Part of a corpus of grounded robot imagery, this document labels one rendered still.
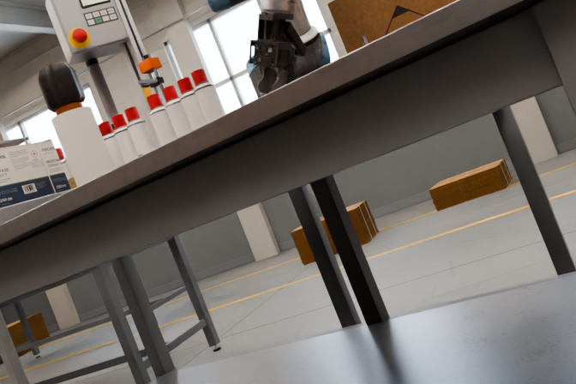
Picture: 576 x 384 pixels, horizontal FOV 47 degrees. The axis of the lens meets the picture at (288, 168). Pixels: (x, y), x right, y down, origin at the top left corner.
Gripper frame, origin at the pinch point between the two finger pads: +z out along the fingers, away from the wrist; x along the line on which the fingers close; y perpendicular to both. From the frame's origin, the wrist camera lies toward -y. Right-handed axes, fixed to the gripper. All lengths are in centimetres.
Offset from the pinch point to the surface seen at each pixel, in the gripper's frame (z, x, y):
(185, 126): 9.3, -23.9, 1.9
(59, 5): -17, -69, 0
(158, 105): 5.4, -32.8, 1.7
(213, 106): 3.1, -15.6, 2.4
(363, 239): 168, -112, -375
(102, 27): -12, -60, -7
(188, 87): -0.4, -24.2, 1.1
